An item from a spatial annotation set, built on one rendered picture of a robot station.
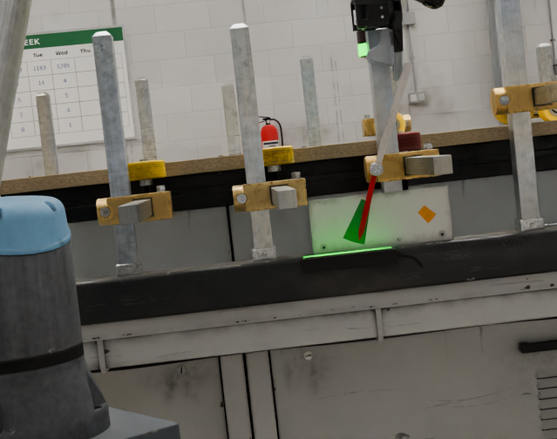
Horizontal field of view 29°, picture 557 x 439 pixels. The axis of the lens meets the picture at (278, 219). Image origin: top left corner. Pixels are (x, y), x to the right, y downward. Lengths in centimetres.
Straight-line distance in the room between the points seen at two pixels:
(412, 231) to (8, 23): 91
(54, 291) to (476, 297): 107
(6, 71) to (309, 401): 114
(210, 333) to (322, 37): 735
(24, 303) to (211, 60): 801
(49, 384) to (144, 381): 110
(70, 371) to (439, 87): 838
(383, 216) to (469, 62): 760
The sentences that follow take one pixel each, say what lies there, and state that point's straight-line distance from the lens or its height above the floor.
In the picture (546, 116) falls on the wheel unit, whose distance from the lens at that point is 303.
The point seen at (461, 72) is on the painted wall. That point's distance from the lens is 956.
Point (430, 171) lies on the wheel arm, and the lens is 178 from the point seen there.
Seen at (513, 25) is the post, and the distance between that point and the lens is 209.
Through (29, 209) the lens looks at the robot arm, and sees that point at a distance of 122.
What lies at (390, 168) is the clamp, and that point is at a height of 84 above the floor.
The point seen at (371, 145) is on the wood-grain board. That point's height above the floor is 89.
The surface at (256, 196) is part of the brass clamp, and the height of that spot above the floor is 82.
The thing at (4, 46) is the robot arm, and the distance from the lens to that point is 144.
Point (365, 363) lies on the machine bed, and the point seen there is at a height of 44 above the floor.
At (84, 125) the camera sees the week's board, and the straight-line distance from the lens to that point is 908.
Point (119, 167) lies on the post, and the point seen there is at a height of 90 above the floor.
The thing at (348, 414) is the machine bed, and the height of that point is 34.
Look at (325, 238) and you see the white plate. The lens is 201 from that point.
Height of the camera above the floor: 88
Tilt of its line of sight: 3 degrees down
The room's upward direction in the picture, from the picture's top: 6 degrees counter-clockwise
